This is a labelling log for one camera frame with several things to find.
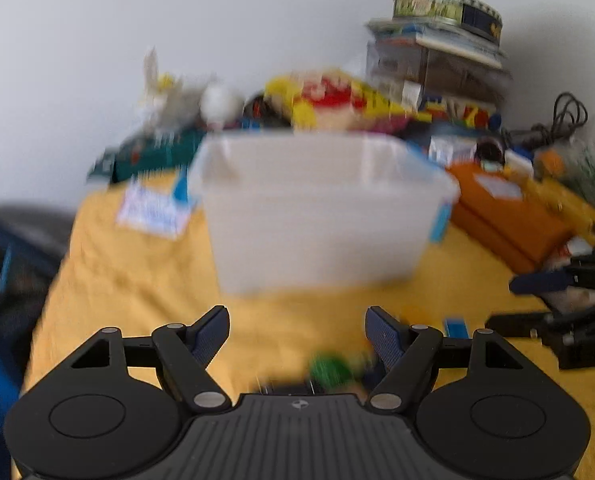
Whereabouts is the dark green box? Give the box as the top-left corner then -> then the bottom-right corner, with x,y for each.
87,127 -> 205,186

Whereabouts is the small white box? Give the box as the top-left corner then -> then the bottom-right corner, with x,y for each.
429,137 -> 479,167

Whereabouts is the blue toy brick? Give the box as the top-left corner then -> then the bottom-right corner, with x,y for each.
444,317 -> 471,342

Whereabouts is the blue bag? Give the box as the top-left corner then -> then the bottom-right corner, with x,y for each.
0,204 -> 74,480

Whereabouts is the black cable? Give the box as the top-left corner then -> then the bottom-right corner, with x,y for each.
507,91 -> 589,149

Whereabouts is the yellow toy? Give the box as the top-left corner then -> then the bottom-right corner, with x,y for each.
520,177 -> 595,250

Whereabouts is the orange cardboard box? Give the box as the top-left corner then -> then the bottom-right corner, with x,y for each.
447,160 -> 577,274

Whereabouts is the transparent plastic box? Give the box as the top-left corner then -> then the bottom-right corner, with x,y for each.
366,42 -> 511,111

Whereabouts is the black round object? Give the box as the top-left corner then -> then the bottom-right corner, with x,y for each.
476,136 -> 507,172

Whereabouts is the green toy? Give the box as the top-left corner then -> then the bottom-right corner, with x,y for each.
309,352 -> 354,389

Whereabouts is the yellow snack bag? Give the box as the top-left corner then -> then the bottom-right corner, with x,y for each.
264,67 -> 428,133

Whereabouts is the stack of books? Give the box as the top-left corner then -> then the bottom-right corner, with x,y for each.
367,17 -> 508,69

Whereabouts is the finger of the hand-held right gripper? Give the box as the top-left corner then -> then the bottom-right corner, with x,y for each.
486,300 -> 595,372
509,252 -> 595,307

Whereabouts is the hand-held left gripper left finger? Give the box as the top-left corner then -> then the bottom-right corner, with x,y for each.
52,305 -> 231,414

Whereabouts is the colourful toy block set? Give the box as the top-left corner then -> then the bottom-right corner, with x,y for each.
420,95 -> 503,132

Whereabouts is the yellow desktop cloth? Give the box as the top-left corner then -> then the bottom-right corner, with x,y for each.
12,160 -> 595,480

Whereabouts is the round printed tin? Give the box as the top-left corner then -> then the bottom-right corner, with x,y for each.
392,0 -> 504,42

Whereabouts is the pink packet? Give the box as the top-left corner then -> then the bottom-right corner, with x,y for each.
360,114 -> 414,134

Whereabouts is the white plastic storage box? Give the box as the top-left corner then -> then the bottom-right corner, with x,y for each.
190,132 -> 462,296

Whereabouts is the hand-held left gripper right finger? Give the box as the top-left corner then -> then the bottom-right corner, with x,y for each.
366,306 -> 543,413

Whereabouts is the white plastic bag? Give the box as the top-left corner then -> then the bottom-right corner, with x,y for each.
137,47 -> 245,136

